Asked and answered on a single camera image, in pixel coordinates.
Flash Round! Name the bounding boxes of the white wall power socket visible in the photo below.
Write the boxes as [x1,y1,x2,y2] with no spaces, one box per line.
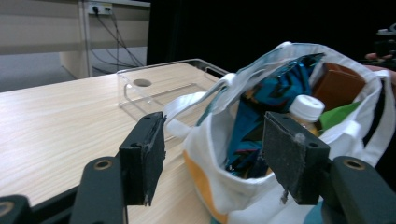
[87,1,114,16]

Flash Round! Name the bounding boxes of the beige wooden cabinet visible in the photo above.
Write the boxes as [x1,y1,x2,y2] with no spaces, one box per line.
[0,0,151,79]

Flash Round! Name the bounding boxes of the green seaweed snack packet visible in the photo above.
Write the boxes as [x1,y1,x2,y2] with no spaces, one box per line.
[318,101,362,132]

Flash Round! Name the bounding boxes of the white tote bag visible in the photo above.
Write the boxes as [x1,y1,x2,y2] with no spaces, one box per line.
[162,41,396,224]

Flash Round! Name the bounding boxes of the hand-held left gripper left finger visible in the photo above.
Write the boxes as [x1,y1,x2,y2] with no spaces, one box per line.
[119,111,167,207]

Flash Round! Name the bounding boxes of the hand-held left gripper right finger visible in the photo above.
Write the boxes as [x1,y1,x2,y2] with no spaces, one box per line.
[262,110,331,206]

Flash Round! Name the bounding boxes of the black power cable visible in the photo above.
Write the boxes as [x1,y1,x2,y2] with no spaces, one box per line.
[109,12,145,67]
[92,7,139,68]

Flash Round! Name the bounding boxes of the clear acrylic tray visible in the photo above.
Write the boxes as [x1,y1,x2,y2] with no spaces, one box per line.
[116,58,230,122]

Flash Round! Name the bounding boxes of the brown cookie box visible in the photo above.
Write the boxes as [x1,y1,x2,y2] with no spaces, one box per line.
[312,62,367,112]

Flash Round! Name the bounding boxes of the orange juice bottle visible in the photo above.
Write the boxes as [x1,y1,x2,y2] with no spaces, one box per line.
[288,94,326,138]

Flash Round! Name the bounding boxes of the blue chip bag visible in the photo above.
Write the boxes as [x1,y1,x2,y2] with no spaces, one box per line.
[225,52,326,180]

